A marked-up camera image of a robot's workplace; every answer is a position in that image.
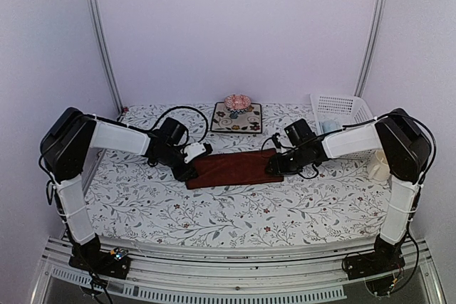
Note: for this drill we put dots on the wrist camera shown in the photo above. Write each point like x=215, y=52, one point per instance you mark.
x=276, y=139
x=195, y=150

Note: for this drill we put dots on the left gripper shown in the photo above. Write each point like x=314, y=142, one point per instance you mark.
x=185, y=174

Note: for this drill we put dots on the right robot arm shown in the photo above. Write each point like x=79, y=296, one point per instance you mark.
x=409, y=149

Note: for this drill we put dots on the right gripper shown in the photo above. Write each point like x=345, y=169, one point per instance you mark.
x=278, y=166

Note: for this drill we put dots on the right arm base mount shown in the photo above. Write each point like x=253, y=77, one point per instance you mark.
x=384, y=257

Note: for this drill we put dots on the red patterned bowl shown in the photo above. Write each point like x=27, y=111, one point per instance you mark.
x=237, y=103

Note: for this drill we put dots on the left aluminium post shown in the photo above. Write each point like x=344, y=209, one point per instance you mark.
x=102, y=45

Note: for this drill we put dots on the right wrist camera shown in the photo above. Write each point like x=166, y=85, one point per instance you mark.
x=276, y=139

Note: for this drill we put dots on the cream ribbed mug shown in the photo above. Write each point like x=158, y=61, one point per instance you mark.
x=377, y=167

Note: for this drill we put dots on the dark red towel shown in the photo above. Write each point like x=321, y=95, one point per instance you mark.
x=233, y=169

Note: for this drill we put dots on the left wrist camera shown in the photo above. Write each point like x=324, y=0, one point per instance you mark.
x=195, y=150

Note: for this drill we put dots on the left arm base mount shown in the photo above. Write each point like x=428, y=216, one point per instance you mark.
x=89, y=257

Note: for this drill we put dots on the aluminium post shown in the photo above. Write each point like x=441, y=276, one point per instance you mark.
x=378, y=10
x=102, y=45

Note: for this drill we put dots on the floral square trivet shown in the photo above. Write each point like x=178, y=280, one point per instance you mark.
x=249, y=122

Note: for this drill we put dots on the white plastic basket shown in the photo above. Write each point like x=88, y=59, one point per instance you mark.
x=342, y=115

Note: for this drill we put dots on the aluminium front rail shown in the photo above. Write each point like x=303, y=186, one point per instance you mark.
x=180, y=274

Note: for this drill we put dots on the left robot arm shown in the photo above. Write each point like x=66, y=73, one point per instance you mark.
x=64, y=149

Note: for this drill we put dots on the right aluminium post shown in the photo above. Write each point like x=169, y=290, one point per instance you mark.
x=378, y=10

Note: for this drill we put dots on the rolled light blue towel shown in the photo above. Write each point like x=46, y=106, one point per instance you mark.
x=328, y=126

